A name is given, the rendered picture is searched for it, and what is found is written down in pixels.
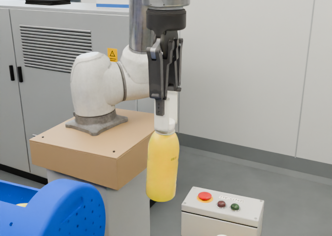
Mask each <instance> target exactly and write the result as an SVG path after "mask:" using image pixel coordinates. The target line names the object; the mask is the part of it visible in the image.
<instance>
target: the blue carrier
mask: <svg viewBox="0 0 332 236"><path fill-rule="evenodd" d="M19 203H28V204H27V205H26V207H22V206H19V205H17V204H19ZM105 226H106V213H105V206H104V201H103V198H102V196H101V194H100V192H99V191H98V190H97V189H96V188H95V187H94V186H93V185H90V184H87V183H83V182H78V181H73V180H69V179H58V180H54V181H52V182H50V183H48V184H47V185H45V186H44V187H43V188H41V189H37V188H32V187H28V186H24V185H20V184H15V183H11V182H7V181H3V180H0V236H104V234H105Z"/></svg>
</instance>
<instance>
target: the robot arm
mask: <svg viewBox="0 0 332 236"><path fill-rule="evenodd" d="M189 4H190V0H129V45H127V46H126V47H125V48H124V50H123V53H122V56H121V59H120V61H118V62H111V61H110V59H109V57H108V56H106V55H105V54H103V53H100V52H88V53H84V54H81V55H79V56H77V58H76V59H75V61H74V63H73V66H72V70H71V76H70V86H71V95H72V101H73V106H74V109H75V110H74V111H73V116H75V119H74V120H71V121H68V122H66V123H65V127H66V128H72V129H75V130H78V131H82V132H85V133H88V134H90V135H91V136H97V135H99V134H101V133H102V132H104V131H106V130H108V129H110V128H113V127H115V126H117V125H119V124H122V123H125V122H127V121H128V117H126V116H121V115H118V114H116V110H115V105H116V104H118V103H120V102H122V101H128V100H137V99H143V98H147V97H150V98H154V130H156V131H163V132H168V131H169V118H172V119H173V120H175V124H177V92H181V88H179V87H178V86H180V85H181V62H182V46H183V38H179V37H178V31H180V30H183V29H185V28H186V10H185V9H184V8H183V7H184V6H188V5H189Z"/></svg>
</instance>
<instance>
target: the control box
mask: <svg viewBox="0 0 332 236"><path fill-rule="evenodd" d="M203 191H206V192H209V193H210V194H211V195H212V197H211V199H208V200H202V199H200V198H199V197H198V194H199V193H201V192H203ZM221 196H222V197H221ZM226 197H227V198H226ZM225 198H226V199H225ZM230 198H231V199H230ZM233 199H234V200H233ZM220 200H223V201H225V203H226V206H225V207H219V206H218V205H217V203H218V201H220ZM238 200H239V201H238ZM241 200H242V201H241ZM240 201H241V202H240ZM233 203H236V204H238V205H239V209H238V210H233V209H231V204H233ZM263 207H264V200H259V199H254V198H249V197H244V196H239V195H234V194H229V193H224V192H219V191H214V190H209V189H203V188H198V187H192V189H191V190H190V192H189V193H188V195H187V196H186V198H185V199H184V201H183V202H182V204H181V210H182V211H181V235H182V236H217V235H226V236H260V235H261V229H262V219H263Z"/></svg>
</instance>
